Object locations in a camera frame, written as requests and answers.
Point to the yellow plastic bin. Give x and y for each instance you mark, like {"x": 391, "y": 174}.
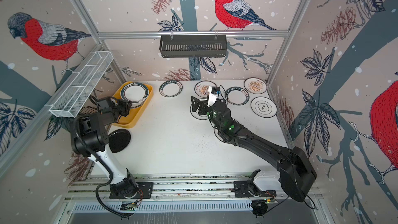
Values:
{"x": 135, "y": 114}

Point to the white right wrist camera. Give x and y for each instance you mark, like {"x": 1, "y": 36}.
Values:
{"x": 213, "y": 95}

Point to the orange sunburst plate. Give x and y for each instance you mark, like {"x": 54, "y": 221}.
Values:
{"x": 201, "y": 88}
{"x": 223, "y": 137}

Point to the white wire basket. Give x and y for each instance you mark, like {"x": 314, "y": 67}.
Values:
{"x": 83, "y": 82}

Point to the black round plate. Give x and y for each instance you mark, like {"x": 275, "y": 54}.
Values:
{"x": 119, "y": 140}

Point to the black hanging basket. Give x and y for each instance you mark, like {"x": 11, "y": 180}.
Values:
{"x": 193, "y": 46}

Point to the green rimmed lettered plate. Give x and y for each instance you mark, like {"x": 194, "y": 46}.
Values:
{"x": 171, "y": 88}

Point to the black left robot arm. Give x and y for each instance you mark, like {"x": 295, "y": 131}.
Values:
{"x": 90, "y": 139}

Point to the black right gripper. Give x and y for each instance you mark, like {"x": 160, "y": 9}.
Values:
{"x": 201, "y": 103}

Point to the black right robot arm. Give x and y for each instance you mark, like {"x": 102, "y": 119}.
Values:
{"x": 167, "y": 140}

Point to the white black pattern plate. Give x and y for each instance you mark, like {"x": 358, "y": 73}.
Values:
{"x": 201, "y": 117}
{"x": 263, "y": 107}

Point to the green red rimmed plate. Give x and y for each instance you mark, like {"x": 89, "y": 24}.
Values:
{"x": 135, "y": 93}

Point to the orange sunburst plate front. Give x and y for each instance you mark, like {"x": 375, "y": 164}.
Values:
{"x": 223, "y": 137}

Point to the orange sunburst plate corner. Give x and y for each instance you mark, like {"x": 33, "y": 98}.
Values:
{"x": 255, "y": 85}

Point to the aluminium frame post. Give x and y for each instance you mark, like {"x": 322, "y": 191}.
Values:
{"x": 88, "y": 22}

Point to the green rimmed plate right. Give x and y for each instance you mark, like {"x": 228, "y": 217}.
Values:
{"x": 237, "y": 96}

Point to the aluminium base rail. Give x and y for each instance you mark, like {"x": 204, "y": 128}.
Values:
{"x": 179, "y": 193}

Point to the horizontal aluminium frame bar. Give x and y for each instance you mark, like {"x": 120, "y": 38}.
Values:
{"x": 154, "y": 35}

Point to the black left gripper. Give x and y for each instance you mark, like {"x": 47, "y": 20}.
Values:
{"x": 126, "y": 104}

